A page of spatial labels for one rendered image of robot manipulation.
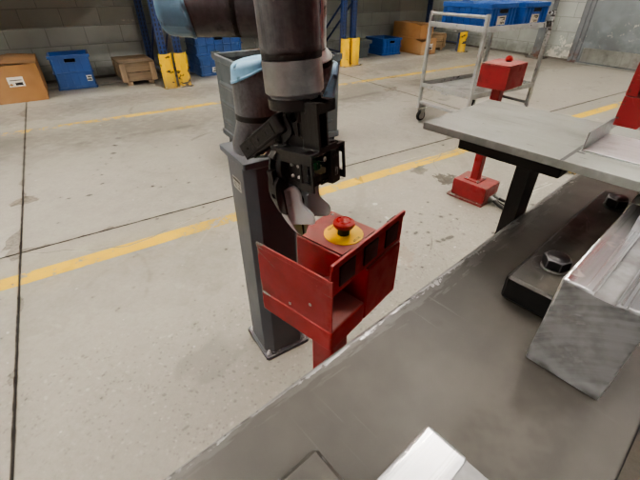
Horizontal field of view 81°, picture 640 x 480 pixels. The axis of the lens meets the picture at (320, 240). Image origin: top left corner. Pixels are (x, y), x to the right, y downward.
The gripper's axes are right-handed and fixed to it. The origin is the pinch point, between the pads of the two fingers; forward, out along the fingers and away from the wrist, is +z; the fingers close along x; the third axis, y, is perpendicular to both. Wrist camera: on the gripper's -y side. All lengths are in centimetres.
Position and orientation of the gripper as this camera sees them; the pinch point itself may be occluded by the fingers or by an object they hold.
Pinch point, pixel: (298, 226)
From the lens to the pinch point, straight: 60.2
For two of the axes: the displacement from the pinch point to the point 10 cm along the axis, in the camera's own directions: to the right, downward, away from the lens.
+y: 7.7, 2.9, -5.7
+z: 0.7, 8.5, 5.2
